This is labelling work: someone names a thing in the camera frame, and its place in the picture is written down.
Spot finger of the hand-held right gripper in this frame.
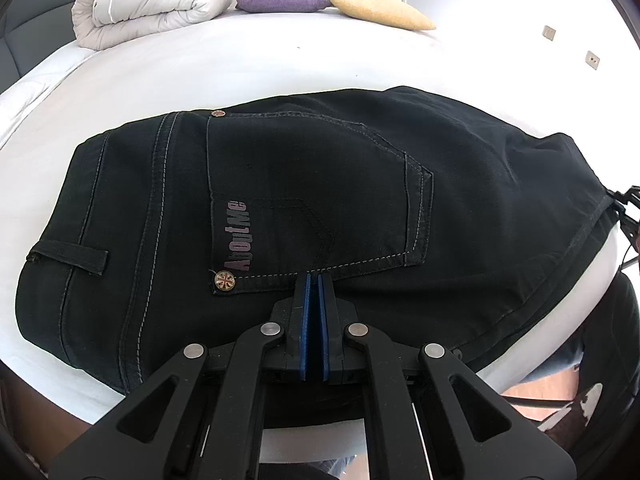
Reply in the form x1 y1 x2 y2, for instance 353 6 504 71
606 185 640 267

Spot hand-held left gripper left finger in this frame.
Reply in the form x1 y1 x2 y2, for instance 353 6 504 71
47 274 315 480

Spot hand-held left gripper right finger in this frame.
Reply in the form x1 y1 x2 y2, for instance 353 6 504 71
316 274 576 480

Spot black pants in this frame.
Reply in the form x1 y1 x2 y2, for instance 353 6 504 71
15 85 618 431

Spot person's leg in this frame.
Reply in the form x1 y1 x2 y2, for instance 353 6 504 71
567 330 604 379

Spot brown white patterned object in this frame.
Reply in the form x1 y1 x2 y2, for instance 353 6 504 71
541 382 595 442

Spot white sheeted bed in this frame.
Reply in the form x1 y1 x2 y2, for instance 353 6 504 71
0 0 628 443

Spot yellow pillow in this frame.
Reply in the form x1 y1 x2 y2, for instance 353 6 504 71
329 0 437 31

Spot purple pillow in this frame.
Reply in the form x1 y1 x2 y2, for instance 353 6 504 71
235 0 334 15

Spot folded beige duvet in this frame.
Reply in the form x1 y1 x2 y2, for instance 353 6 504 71
71 0 242 52

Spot grey padded headboard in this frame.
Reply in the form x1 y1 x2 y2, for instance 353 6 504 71
0 0 99 97

